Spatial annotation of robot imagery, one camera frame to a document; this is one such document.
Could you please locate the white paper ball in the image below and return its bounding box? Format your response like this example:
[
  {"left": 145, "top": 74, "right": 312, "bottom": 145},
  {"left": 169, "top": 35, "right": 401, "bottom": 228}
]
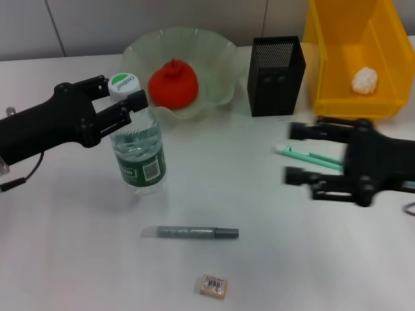
[{"left": 351, "top": 67, "right": 380, "bottom": 95}]

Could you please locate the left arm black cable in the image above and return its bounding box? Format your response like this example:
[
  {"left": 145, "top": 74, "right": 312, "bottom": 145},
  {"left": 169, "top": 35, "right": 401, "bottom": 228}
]
[{"left": 0, "top": 106, "right": 46, "bottom": 194}]

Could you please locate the green glass fruit bowl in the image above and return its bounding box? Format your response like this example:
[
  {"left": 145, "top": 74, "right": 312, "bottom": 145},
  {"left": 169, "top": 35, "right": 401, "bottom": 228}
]
[{"left": 118, "top": 27, "right": 241, "bottom": 126}]

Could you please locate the beige eraser with barcode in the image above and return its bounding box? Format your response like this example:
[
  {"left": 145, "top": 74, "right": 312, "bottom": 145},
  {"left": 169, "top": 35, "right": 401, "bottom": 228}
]
[{"left": 198, "top": 273, "right": 229, "bottom": 296}]

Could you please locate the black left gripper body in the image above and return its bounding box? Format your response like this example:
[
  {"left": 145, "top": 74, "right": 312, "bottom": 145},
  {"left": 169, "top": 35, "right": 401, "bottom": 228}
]
[{"left": 0, "top": 82, "right": 100, "bottom": 166}]

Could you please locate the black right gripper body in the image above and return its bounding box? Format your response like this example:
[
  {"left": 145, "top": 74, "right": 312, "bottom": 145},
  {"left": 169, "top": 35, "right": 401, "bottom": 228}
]
[{"left": 342, "top": 118, "right": 415, "bottom": 208}]

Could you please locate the mint green utility knife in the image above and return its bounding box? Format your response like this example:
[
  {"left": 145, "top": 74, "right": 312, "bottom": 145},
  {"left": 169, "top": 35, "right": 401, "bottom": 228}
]
[{"left": 274, "top": 144, "right": 345, "bottom": 171}]

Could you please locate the yellow plastic bin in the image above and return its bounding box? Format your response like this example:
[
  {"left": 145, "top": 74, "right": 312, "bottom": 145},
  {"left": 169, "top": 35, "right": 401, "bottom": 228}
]
[{"left": 302, "top": 0, "right": 415, "bottom": 122}]

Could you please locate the black mesh pen holder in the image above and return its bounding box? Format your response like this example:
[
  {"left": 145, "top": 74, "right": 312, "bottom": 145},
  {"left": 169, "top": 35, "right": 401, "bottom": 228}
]
[{"left": 247, "top": 35, "right": 307, "bottom": 117}]

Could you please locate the silver glitter marker pen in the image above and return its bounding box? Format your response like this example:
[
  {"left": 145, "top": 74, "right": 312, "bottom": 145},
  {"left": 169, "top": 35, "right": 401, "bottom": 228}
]
[{"left": 141, "top": 225, "right": 240, "bottom": 241}]

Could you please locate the clear water bottle green label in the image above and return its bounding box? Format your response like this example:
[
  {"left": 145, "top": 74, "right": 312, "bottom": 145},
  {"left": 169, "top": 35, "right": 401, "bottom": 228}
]
[{"left": 108, "top": 71, "right": 167, "bottom": 196}]

